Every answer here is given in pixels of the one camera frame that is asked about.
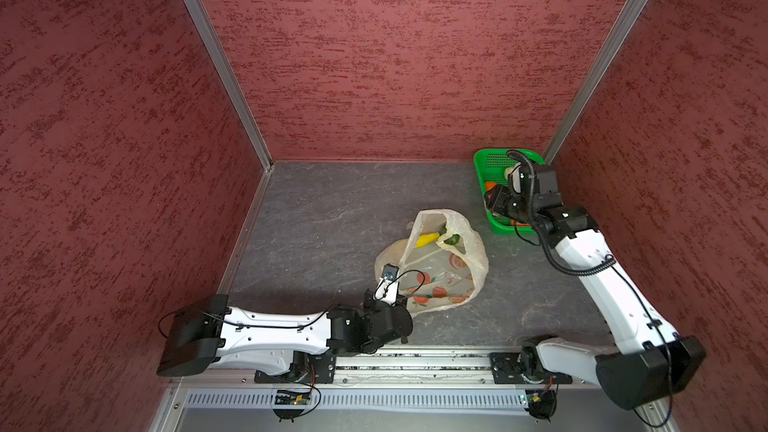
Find green plastic basket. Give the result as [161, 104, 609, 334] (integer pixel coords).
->
[473, 148, 556, 238]

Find printed translucent plastic bag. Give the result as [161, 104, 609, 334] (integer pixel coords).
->
[374, 209, 489, 316]

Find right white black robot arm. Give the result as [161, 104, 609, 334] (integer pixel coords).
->
[484, 184, 706, 410]

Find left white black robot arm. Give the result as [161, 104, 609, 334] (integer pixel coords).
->
[156, 291, 413, 377]

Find green lime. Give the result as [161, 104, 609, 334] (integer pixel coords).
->
[443, 234, 461, 246]

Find yellow banana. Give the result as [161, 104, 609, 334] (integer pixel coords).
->
[415, 232, 441, 248]

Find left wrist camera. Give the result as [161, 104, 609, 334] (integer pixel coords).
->
[373, 264, 399, 305]

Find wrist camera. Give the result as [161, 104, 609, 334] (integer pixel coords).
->
[507, 163, 563, 214]
[373, 264, 399, 305]

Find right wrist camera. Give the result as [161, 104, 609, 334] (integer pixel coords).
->
[507, 163, 563, 214]

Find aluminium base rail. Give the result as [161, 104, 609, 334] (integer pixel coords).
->
[170, 344, 658, 388]

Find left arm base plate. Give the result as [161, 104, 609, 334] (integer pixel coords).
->
[254, 352, 337, 385]

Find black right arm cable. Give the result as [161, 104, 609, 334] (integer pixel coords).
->
[505, 149, 618, 278]

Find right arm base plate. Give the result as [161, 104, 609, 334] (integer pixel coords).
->
[488, 352, 574, 386]

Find right aluminium corner post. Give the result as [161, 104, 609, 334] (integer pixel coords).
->
[544, 0, 649, 163]

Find aluminium corner post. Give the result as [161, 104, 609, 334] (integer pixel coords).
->
[183, 0, 274, 174]
[544, 0, 649, 163]

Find left aluminium corner post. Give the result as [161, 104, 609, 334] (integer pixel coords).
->
[183, 0, 274, 174]

